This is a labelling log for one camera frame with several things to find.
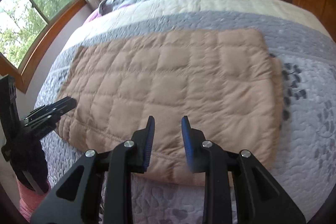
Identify beige quilted jacket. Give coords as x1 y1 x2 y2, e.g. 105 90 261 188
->
56 29 283 185

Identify pink sleeve forearm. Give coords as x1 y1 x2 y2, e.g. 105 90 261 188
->
17 180 51 222

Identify black gloved left hand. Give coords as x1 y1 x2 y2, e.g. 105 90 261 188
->
10 139 50 195

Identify wooden framed window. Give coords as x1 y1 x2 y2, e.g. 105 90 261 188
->
1 0 86 93

